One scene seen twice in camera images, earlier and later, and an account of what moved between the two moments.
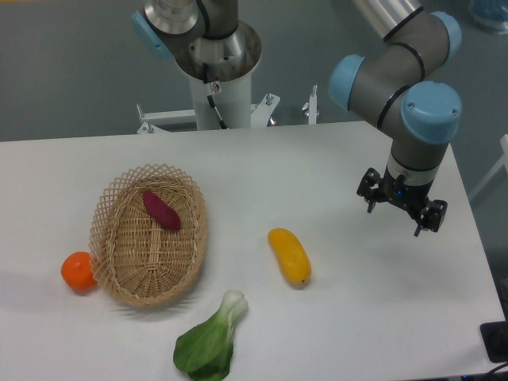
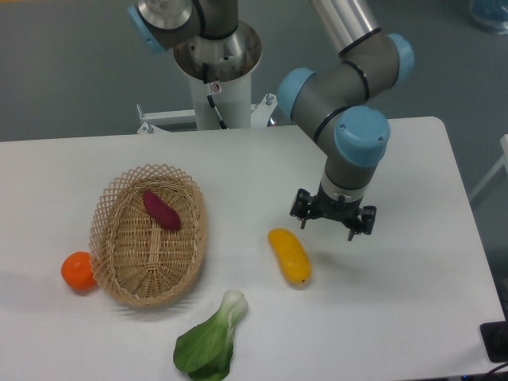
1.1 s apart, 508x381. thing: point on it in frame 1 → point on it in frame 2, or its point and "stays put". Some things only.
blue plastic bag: x=490 y=14 stays put
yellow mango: x=294 y=262 stays put
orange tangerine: x=77 y=272 stays put
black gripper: x=374 y=189 → x=318 y=206
